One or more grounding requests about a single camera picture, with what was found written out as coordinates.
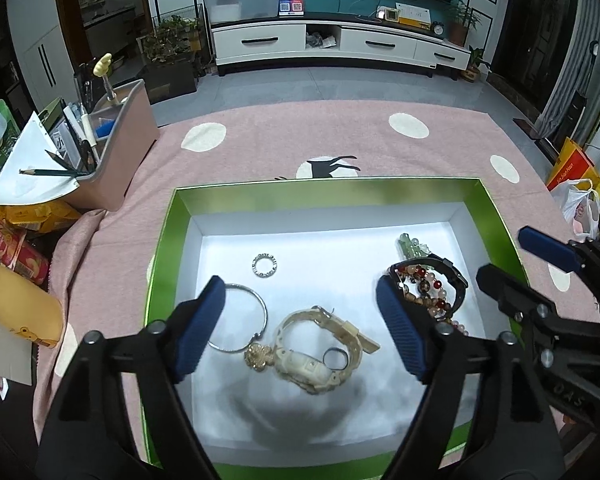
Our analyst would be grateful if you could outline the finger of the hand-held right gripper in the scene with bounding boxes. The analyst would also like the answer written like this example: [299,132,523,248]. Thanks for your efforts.
[475,262,557,324]
[518,225,600,307]

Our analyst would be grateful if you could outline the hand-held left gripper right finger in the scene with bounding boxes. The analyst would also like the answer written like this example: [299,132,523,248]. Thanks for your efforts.
[374,276,567,480]

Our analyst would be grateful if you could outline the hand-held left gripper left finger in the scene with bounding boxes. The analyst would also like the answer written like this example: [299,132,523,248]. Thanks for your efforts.
[34,275,227,480]

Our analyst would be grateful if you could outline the brown wooden bead bracelet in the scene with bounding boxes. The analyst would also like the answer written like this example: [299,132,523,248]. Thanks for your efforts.
[397,280,456,323]

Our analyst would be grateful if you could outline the pink bead bracelet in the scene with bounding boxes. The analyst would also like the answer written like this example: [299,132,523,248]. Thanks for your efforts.
[425,270,471,337]

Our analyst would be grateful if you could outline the black wristband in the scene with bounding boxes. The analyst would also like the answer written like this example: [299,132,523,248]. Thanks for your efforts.
[387,255,469,312]

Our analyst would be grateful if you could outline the gold brooch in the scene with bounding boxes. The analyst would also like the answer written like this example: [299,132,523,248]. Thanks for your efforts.
[244,342,276,373]

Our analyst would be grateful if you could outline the silver bangle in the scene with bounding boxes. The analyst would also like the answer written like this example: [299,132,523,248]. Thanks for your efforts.
[207,284,269,353]

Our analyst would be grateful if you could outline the green jade pendant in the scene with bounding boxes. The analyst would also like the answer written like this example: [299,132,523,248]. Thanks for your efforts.
[397,233,431,259]

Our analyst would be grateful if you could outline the silver rhinestone ring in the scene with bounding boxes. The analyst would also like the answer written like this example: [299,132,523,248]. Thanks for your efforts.
[251,254,280,278]

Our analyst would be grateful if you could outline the plain silver ring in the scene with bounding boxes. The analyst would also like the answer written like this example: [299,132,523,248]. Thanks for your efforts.
[324,347,348,371]

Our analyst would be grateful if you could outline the cream wristwatch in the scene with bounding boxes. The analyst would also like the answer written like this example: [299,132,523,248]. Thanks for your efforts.
[271,306,381,396]

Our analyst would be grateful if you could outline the green gift box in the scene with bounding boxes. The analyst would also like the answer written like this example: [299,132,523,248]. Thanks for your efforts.
[142,176,526,480]

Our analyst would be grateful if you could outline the white plastic bag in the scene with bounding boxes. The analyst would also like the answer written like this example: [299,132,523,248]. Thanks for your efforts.
[562,180,600,242]

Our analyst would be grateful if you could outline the red yellow shopping bag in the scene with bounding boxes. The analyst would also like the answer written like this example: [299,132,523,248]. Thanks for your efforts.
[546,137,596,193]

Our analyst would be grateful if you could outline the black tower device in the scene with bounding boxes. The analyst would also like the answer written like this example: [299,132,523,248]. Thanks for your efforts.
[564,87,588,141]

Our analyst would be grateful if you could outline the pink desk organizer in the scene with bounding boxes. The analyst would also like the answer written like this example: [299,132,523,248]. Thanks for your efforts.
[62,79,161,212]

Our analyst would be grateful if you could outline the gray curtain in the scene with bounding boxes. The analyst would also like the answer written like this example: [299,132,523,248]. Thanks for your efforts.
[535,0,600,137]

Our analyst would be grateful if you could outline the small floor potted plant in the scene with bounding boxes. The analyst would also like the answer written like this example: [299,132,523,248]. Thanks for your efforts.
[460,47,492,84]

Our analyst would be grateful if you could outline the yellow snack packet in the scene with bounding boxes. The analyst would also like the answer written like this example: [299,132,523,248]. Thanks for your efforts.
[0,200,82,234]

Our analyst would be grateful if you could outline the red snack packet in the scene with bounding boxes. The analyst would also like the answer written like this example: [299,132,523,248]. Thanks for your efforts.
[0,207,49,287]

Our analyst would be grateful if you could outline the dark pencil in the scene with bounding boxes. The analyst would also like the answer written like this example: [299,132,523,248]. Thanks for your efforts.
[19,168,89,178]

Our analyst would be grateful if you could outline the pink dotted blanket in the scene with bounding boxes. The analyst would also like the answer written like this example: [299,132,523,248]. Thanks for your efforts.
[32,99,600,461]

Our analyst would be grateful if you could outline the dark door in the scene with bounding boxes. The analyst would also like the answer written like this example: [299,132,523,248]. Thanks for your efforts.
[490,0,581,111]

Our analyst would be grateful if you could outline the white pen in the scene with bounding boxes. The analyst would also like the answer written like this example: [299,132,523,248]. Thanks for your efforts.
[80,110,101,161]

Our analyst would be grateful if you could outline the white paper sheet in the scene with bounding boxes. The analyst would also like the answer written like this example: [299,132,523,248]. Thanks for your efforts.
[0,110,79,207]

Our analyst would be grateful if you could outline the potted plant in brown pot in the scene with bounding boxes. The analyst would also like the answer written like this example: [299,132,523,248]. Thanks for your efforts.
[447,0,482,47]

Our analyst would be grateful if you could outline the white notepad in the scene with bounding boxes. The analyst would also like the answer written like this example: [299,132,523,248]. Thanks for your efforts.
[50,105,82,167]

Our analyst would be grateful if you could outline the green booklet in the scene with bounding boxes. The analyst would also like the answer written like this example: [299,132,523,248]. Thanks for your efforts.
[37,97,69,132]

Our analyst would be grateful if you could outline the white yellow desk calendar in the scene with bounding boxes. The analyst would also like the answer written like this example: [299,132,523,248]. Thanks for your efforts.
[395,2,433,28]

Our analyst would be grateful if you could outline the black pens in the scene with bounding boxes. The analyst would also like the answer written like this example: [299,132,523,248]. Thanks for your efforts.
[75,62,94,111]

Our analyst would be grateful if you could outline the potted plant in black planter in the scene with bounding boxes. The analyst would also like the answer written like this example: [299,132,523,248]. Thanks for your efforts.
[140,15,204,106]

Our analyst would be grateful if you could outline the yellow toy on spring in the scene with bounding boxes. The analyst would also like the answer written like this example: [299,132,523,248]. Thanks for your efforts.
[94,53,119,104]

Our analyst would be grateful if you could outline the white television cabinet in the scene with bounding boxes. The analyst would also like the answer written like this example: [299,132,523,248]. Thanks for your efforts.
[211,12,472,78]

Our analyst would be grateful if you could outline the gray clutter in cabinet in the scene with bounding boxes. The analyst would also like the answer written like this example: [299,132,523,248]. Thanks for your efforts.
[305,32,339,51]

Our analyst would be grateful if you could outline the white wardrobe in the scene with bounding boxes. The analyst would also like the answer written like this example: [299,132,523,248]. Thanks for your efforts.
[7,0,83,111]

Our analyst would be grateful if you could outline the clear plastic storage box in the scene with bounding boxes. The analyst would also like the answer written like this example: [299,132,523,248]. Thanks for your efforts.
[202,0,284,24]

